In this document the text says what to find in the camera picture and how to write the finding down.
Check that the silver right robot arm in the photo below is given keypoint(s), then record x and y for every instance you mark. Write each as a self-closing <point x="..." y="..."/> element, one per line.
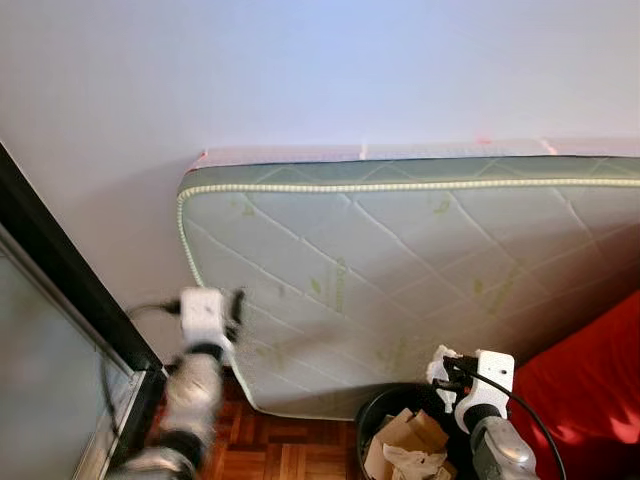
<point x="500" y="450"/>

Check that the black framed sliding door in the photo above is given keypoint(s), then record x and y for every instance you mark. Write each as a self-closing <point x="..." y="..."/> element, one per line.
<point x="60" y="270"/>

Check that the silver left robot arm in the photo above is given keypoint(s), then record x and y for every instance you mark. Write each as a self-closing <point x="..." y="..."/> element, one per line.
<point x="195" y="390"/>

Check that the black waste bin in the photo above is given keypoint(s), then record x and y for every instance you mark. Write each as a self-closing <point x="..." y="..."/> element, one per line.
<point x="372" y="420"/>

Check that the crumpled beige paper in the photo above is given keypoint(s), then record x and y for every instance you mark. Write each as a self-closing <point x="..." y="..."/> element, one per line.
<point x="415" y="463"/>

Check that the thick red cushion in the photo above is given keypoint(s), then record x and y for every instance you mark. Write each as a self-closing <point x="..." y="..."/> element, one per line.
<point x="590" y="380"/>

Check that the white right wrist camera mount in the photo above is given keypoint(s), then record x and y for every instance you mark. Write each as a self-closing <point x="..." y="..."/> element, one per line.
<point x="495" y="370"/>

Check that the brown cardboard scrap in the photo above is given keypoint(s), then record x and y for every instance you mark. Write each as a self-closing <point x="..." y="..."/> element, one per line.
<point x="405" y="430"/>

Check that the white tissue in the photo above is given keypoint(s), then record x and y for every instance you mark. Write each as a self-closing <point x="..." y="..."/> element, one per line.
<point x="440" y="362"/>

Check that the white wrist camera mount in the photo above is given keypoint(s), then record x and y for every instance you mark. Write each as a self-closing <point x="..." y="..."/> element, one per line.
<point x="495" y="370"/>
<point x="205" y="315"/>

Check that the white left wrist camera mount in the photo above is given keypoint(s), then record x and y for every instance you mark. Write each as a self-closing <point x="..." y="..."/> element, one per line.
<point x="205" y="315"/>

